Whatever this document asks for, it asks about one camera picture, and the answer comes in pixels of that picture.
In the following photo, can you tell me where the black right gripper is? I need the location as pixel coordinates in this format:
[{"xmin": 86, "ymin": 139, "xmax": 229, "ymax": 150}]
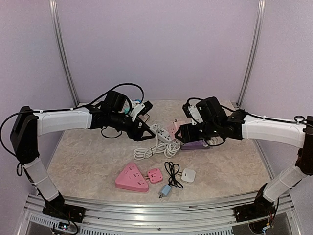
[{"xmin": 175, "ymin": 119, "xmax": 220, "ymax": 142}]

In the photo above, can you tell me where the pink square plug adapter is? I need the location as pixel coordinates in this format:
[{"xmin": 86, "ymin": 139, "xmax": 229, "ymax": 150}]
[{"xmin": 145, "ymin": 168, "xmax": 163, "ymax": 184}]

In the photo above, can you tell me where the pink cube socket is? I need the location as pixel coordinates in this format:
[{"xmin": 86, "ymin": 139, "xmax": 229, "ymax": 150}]
[{"xmin": 167, "ymin": 119, "xmax": 187, "ymax": 140}]

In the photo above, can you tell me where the pink triangular power strip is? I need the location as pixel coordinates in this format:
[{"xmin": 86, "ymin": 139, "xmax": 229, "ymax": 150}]
[{"xmin": 115, "ymin": 162, "xmax": 149, "ymax": 193}]

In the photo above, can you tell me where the white plug adapter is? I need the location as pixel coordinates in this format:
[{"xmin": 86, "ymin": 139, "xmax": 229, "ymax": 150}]
[{"xmin": 178, "ymin": 168, "xmax": 196, "ymax": 184}]

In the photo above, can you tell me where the short black usb cable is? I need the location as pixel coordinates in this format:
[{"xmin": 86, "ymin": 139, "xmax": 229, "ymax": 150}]
[{"xmin": 164, "ymin": 161, "xmax": 184, "ymax": 189}]

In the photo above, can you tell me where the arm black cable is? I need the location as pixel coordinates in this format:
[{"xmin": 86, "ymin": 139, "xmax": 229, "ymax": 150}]
[
  {"xmin": 182, "ymin": 97, "xmax": 313, "ymax": 221},
  {"xmin": 0, "ymin": 82, "xmax": 145, "ymax": 177}
]

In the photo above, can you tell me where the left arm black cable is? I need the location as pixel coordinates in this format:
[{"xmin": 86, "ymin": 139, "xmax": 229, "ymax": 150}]
[{"xmin": 0, "ymin": 82, "xmax": 145, "ymax": 177}]

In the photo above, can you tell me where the purple power strip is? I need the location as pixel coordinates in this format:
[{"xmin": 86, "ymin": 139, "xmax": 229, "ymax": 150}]
[{"xmin": 181, "ymin": 141, "xmax": 211, "ymax": 150}]

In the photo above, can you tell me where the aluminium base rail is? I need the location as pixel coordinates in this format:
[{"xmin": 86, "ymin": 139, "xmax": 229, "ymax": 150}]
[{"xmin": 15, "ymin": 192, "xmax": 304, "ymax": 235}]

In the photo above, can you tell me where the light blue plug adapter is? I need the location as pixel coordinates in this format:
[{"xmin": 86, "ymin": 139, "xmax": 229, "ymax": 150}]
[{"xmin": 159, "ymin": 185, "xmax": 172, "ymax": 198}]

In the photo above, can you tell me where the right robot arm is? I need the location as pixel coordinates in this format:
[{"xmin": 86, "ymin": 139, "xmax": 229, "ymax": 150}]
[{"xmin": 175, "ymin": 96, "xmax": 313, "ymax": 217}]

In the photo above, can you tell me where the white thick power cord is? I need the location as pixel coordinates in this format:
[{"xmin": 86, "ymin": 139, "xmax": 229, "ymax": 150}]
[{"xmin": 133, "ymin": 124, "xmax": 220, "ymax": 161}]

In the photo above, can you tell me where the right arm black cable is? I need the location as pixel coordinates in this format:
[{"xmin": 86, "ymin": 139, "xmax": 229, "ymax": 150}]
[{"xmin": 182, "ymin": 97, "xmax": 313, "ymax": 221}]

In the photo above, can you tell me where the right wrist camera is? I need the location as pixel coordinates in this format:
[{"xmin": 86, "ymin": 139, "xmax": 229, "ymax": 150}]
[{"xmin": 182, "ymin": 103, "xmax": 203, "ymax": 125}]

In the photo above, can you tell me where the aluminium frame post right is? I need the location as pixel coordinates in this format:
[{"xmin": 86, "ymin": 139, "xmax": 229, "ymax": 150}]
[{"xmin": 236, "ymin": 0, "xmax": 266, "ymax": 108}]

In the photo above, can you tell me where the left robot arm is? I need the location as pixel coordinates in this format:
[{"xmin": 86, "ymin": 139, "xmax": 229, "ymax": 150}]
[{"xmin": 10, "ymin": 91, "xmax": 156, "ymax": 218}]

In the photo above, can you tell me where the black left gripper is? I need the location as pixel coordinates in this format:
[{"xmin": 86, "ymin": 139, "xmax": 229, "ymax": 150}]
[{"xmin": 109, "ymin": 111, "xmax": 156, "ymax": 141}]

